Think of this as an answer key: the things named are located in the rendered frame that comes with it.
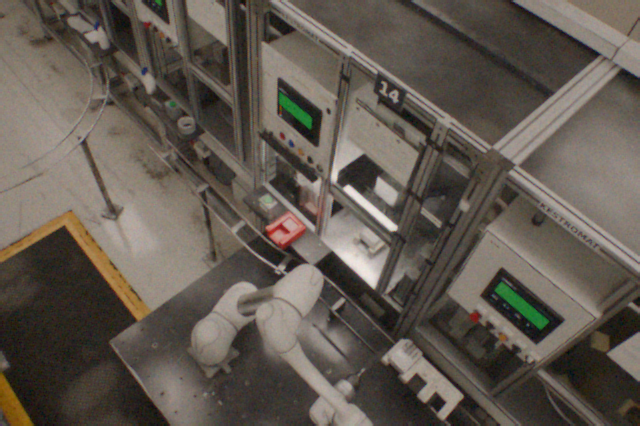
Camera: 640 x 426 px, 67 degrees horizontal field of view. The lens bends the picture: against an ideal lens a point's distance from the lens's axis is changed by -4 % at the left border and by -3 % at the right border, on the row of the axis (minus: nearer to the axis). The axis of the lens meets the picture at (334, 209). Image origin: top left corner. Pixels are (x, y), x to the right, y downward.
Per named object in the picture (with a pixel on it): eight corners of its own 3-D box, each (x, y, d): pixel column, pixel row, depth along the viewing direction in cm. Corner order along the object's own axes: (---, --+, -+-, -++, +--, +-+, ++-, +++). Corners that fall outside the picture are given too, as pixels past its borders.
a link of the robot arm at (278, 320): (289, 358, 175) (309, 327, 183) (267, 327, 165) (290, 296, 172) (262, 348, 183) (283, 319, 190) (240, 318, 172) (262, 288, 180)
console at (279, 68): (257, 128, 231) (256, 44, 193) (303, 101, 244) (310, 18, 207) (320, 183, 216) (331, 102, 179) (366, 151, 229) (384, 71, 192)
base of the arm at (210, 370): (214, 386, 229) (213, 382, 224) (185, 351, 237) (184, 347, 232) (245, 360, 237) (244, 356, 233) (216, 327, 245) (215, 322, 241)
